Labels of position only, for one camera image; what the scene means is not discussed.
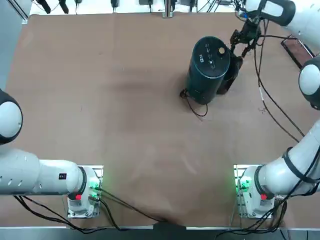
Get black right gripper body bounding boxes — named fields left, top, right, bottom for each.
left=238, top=19, right=262, bottom=43

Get green air fryer body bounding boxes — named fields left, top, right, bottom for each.
left=184, top=36, right=231, bottom=105

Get black framed glass tray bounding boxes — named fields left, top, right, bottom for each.
left=280, top=34, right=315, bottom=69

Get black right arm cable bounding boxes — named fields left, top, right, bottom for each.
left=252, top=19, right=308, bottom=144

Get aluminium post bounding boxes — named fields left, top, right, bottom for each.
left=162, top=0, right=174, bottom=19

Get black air fryer power cord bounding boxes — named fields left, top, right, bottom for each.
left=179, top=89, right=209, bottom=117

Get black base cable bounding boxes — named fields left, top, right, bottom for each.
left=99, top=187, right=171, bottom=224

